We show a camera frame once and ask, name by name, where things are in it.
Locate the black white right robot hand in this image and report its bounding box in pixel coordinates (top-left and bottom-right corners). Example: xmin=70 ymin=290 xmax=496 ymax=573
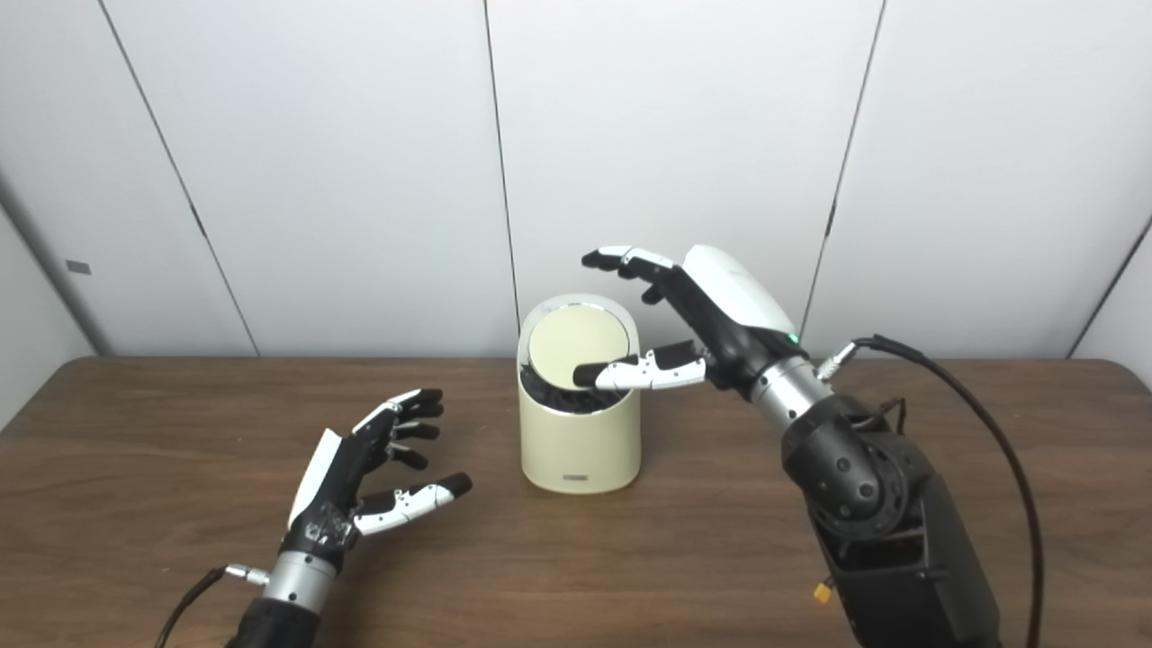
xmin=573 ymin=244 xmax=805 ymax=397

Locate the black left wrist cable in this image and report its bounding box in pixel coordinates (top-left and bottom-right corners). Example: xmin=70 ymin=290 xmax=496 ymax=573
xmin=155 ymin=564 xmax=271 ymax=648

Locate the cream-colored bin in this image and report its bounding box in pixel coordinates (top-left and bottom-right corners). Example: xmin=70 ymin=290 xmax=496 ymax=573
xmin=517 ymin=293 xmax=643 ymax=495

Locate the cream round bin lid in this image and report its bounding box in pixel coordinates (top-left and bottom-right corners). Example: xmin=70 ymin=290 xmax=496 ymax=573
xmin=527 ymin=305 xmax=631 ymax=391

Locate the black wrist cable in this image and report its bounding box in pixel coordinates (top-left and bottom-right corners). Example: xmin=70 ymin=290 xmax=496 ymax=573
xmin=817 ymin=334 xmax=1045 ymax=648
xmin=155 ymin=564 xmax=271 ymax=648

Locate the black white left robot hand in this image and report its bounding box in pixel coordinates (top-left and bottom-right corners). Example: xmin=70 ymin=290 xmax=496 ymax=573
xmin=281 ymin=388 xmax=473 ymax=568

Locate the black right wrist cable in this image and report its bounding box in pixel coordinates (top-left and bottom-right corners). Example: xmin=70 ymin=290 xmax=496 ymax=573
xmin=817 ymin=334 xmax=1045 ymax=648

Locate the black bin liner bag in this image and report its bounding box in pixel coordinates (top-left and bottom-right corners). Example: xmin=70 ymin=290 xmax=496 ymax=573
xmin=520 ymin=363 xmax=635 ymax=415

